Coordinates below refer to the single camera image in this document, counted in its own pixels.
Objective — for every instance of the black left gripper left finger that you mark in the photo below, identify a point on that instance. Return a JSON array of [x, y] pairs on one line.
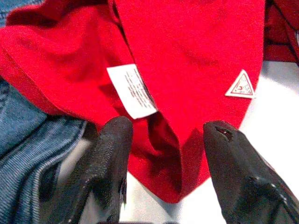
[[102, 158]]

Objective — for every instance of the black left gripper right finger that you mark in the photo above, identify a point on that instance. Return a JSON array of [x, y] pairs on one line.
[[238, 168]]

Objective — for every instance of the red T-shirt white print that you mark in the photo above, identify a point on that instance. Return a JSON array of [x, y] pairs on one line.
[[187, 46]]

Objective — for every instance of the blue denim jeans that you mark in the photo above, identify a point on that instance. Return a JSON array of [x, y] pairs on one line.
[[23, 151]]

